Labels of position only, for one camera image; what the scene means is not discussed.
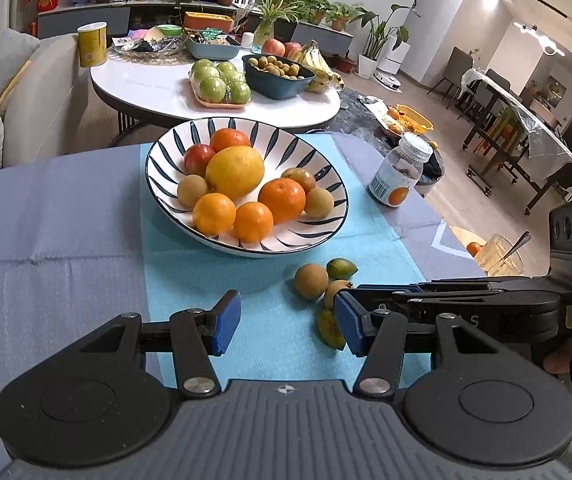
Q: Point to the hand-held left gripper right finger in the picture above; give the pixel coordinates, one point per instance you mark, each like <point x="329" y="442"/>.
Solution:
<point x="348" y="320"/>

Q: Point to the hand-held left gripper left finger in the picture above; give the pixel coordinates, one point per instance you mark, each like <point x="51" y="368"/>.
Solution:
<point x="227" y="322"/>

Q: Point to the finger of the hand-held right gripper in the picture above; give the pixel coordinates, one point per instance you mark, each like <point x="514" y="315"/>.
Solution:
<point x="390" y="296"/>
<point x="490" y="284"/>

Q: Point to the brown longan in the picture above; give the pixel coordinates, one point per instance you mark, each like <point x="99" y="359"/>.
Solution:
<point x="338" y="286"/>
<point x="191" y="191"/>
<point x="319" y="203"/>
<point x="311" y="281"/>

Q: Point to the small smooth orange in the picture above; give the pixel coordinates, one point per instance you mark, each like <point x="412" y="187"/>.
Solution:
<point x="253" y="221"/>
<point x="214" y="213"/>

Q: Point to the deep orange tangerine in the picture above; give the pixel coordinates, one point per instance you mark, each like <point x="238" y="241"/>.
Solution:
<point x="228" y="139"/>
<point x="282" y="200"/>

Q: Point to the red-brown jujube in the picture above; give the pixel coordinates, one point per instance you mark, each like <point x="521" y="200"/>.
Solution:
<point x="302" y="178"/>

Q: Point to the large yellow citrus fruit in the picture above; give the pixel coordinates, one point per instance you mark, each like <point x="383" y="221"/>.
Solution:
<point x="235" y="172"/>

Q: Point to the white blue-striped bowl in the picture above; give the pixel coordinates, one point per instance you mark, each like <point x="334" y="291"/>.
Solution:
<point x="166" y="180"/>

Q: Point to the green olive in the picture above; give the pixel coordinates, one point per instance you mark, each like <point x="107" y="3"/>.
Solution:
<point x="340" y="268"/>
<point x="328" y="330"/>

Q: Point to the glass cup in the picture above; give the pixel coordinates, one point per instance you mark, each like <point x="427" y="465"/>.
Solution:
<point x="498" y="260"/>

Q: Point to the metal spoon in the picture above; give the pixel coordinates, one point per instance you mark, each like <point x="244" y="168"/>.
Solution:
<point x="518" y="245"/>

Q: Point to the clear bottle with white cap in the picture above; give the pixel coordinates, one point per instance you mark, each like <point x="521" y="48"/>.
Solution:
<point x="395" y="175"/>

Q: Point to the black cloth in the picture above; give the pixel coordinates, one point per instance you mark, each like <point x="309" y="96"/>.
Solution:
<point x="433" y="165"/>

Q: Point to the dining table with plastic cover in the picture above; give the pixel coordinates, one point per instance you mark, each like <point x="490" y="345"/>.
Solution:
<point x="525" y="120"/>

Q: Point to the small red apple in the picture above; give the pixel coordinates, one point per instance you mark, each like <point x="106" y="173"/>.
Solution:
<point x="197" y="159"/>

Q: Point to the yellow plastic basket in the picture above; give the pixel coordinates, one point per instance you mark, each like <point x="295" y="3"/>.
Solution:
<point x="415" y="119"/>

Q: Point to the dark marbled table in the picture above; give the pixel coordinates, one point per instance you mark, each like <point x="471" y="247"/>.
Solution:
<point x="355" y="102"/>

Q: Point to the grey dining chair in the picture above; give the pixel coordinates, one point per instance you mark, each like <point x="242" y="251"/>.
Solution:
<point x="453" y="72"/>

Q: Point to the pendant lamp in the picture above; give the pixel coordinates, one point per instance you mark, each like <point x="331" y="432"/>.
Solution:
<point x="540" y="40"/>

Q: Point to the white robot vacuum dock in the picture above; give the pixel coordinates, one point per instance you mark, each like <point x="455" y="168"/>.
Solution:
<point x="393" y="62"/>

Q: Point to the tray of green apples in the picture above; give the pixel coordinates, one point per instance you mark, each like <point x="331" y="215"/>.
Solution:
<point x="218" y="85"/>

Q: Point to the dark blue oval bowl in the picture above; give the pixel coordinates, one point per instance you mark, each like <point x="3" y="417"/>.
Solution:
<point x="276" y="87"/>

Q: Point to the bunch of bananas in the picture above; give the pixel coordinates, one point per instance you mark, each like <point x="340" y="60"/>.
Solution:
<point x="318" y="67"/>

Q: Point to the white round table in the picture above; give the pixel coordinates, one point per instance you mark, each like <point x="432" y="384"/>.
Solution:
<point x="141" y="85"/>

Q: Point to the pile of longans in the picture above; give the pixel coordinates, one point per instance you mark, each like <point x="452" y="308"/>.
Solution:
<point x="276" y="66"/>

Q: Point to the large-leaf plant in white pot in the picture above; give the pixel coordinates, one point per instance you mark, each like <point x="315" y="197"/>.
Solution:
<point x="375" y="35"/>

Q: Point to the large red apple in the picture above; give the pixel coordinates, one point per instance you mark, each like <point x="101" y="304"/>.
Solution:
<point x="273" y="47"/>
<point x="293" y="49"/>

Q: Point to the blue plastic basket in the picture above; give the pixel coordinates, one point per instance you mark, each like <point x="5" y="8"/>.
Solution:
<point x="213" y="52"/>

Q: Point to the small white bottle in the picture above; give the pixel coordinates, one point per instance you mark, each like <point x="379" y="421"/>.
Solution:
<point x="248" y="41"/>

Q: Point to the beige sofa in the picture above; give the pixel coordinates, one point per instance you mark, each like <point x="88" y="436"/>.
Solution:
<point x="41" y="110"/>

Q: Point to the glass plate of snacks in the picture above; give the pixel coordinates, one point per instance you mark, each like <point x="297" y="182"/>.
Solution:
<point x="146" y="49"/>

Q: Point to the green bowl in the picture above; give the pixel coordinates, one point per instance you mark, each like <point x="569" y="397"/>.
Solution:
<point x="170" y="31"/>

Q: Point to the orange box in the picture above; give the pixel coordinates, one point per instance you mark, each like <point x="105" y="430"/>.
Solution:
<point x="208" y="22"/>

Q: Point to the spider plant in glass vase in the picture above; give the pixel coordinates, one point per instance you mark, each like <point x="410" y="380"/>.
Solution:
<point x="268" y="20"/>

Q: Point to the yellow can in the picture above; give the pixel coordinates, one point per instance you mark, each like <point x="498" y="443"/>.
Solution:
<point x="92" y="45"/>

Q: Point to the grey low cabinet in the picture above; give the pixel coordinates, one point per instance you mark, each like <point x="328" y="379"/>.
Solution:
<point x="66" y="20"/>

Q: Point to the grey cushion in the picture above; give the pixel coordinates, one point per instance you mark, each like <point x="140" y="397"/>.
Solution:
<point x="6" y="60"/>

